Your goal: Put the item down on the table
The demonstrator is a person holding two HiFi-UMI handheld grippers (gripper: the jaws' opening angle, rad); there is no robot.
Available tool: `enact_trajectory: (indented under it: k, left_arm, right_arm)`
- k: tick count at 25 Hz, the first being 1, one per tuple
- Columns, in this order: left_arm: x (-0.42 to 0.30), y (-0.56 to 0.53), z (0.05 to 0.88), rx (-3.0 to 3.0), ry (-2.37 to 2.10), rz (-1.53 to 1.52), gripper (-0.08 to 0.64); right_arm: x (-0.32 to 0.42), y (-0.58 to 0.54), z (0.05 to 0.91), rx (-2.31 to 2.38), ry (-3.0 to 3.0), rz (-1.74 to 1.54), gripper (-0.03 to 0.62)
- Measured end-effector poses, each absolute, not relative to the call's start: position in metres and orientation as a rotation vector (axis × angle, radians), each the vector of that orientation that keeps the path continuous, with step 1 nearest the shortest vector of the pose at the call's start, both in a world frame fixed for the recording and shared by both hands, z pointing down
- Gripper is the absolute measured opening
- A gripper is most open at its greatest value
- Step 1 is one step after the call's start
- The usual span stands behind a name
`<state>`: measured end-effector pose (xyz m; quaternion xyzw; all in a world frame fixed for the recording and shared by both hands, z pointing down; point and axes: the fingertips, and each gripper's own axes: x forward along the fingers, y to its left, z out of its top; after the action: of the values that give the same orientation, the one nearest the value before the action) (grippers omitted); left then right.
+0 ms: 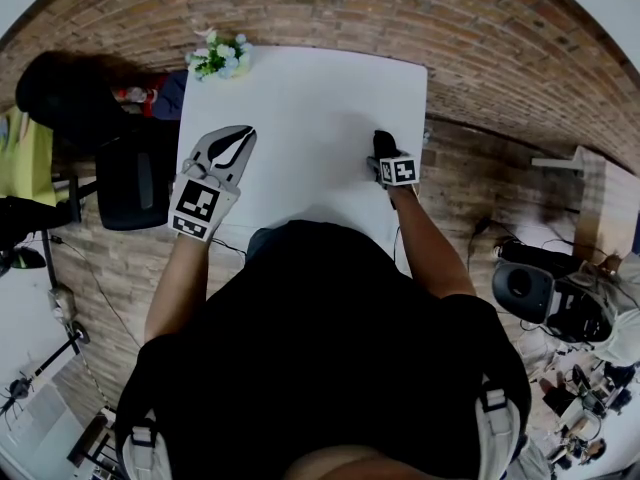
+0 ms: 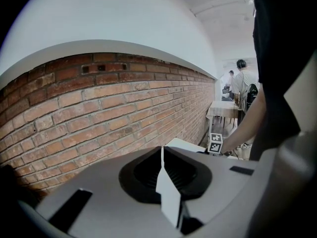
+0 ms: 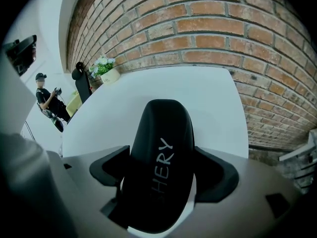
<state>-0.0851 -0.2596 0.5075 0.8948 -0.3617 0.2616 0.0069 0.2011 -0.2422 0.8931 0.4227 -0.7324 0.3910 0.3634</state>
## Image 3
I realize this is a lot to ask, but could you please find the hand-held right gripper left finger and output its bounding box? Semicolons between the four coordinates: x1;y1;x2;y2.
46;145;131;238

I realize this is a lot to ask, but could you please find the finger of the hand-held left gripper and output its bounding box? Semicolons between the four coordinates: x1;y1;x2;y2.
0;49;37;136

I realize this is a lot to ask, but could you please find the yellow-green table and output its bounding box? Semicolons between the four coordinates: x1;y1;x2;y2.
65;90;82;122

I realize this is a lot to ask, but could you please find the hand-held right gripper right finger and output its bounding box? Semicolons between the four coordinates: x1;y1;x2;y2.
173;145;306;238

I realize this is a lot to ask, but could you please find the black mounted device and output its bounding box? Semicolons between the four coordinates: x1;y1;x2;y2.
1;35;38;77

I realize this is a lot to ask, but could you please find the black office chair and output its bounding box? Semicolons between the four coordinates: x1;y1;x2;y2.
71;61;93;104

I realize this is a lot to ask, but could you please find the black oval case with lettering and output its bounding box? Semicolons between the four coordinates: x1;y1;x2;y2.
122;99;195;235

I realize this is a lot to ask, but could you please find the potted flower plant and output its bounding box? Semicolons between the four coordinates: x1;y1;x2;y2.
88;54;121;85

